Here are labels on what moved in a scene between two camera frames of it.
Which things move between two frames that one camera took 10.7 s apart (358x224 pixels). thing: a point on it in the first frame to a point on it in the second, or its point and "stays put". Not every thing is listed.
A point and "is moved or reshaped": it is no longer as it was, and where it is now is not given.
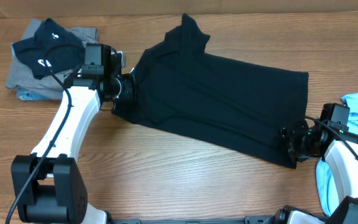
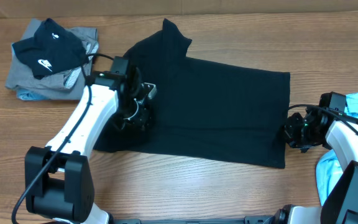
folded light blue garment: [30, 95] stays put
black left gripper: [130, 87] to [142, 122]
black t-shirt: [243, 105] is moved or reshaped
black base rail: [247, 219] stays put
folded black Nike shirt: [51, 49] stays put
